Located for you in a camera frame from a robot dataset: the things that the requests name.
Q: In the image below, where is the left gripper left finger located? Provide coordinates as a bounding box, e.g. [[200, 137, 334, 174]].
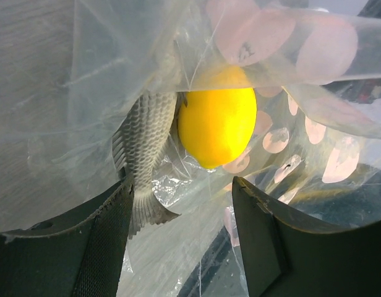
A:
[[0, 176, 134, 296]]

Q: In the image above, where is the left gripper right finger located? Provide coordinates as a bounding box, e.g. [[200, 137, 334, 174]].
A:
[[232, 176, 381, 296]]

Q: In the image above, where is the yellow fake fruit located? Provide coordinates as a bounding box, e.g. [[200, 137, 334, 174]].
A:
[[178, 66, 257, 169]]

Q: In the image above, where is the clear zip top bag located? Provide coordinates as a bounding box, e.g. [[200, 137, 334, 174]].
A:
[[0, 1, 381, 296]]

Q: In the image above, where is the grey fake fish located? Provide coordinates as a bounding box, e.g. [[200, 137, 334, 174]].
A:
[[112, 89, 179, 239]]

